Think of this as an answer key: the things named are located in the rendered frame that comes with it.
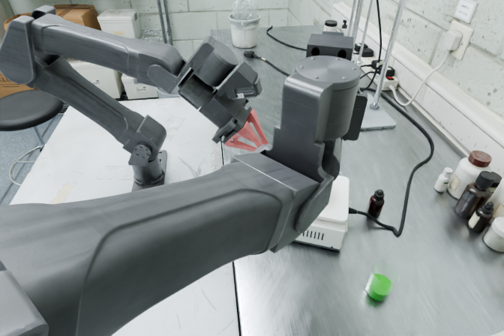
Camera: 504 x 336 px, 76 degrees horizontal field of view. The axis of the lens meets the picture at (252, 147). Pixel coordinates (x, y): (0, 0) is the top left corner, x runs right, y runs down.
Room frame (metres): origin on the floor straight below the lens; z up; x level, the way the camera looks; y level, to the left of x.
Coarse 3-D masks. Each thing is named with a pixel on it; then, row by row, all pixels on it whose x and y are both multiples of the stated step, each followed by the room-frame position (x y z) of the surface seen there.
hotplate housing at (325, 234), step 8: (352, 208) 0.45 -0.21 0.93; (312, 224) 0.38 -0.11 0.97; (320, 224) 0.38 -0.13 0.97; (328, 224) 0.38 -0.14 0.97; (336, 224) 0.38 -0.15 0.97; (344, 224) 0.38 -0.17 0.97; (304, 232) 0.38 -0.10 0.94; (312, 232) 0.38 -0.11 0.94; (320, 232) 0.38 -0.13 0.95; (328, 232) 0.37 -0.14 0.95; (336, 232) 0.37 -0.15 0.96; (344, 232) 0.37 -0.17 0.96; (296, 240) 0.39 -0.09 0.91; (304, 240) 0.38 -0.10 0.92; (312, 240) 0.38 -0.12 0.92; (320, 240) 0.38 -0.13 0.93; (328, 240) 0.37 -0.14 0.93; (336, 240) 0.37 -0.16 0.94; (344, 240) 0.37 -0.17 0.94; (328, 248) 0.37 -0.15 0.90; (336, 248) 0.37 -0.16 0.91
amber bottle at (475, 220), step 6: (486, 204) 0.43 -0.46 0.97; (492, 204) 0.43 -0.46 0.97; (480, 210) 0.43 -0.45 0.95; (486, 210) 0.42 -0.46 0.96; (492, 210) 0.42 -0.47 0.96; (474, 216) 0.43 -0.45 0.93; (480, 216) 0.42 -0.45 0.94; (486, 216) 0.42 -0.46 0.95; (492, 216) 0.42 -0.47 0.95; (474, 222) 0.42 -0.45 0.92; (480, 222) 0.42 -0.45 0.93; (486, 222) 0.41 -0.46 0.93; (474, 228) 0.42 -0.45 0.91; (480, 228) 0.42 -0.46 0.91
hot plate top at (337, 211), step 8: (336, 184) 0.46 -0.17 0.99; (344, 184) 0.46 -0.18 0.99; (336, 192) 0.44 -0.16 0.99; (344, 192) 0.44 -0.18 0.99; (336, 200) 0.42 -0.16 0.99; (344, 200) 0.42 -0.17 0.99; (328, 208) 0.40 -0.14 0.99; (336, 208) 0.40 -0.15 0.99; (344, 208) 0.40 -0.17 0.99; (320, 216) 0.38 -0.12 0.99; (328, 216) 0.38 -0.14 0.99; (336, 216) 0.38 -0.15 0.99; (344, 216) 0.38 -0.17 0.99
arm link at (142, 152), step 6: (138, 144) 0.54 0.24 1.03; (144, 144) 0.54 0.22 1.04; (138, 150) 0.53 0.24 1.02; (144, 150) 0.53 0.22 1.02; (150, 150) 0.53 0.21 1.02; (132, 156) 0.53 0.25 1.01; (138, 156) 0.53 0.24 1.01; (144, 156) 0.53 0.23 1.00; (132, 162) 0.53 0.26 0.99; (138, 162) 0.53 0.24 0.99; (144, 162) 0.53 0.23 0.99
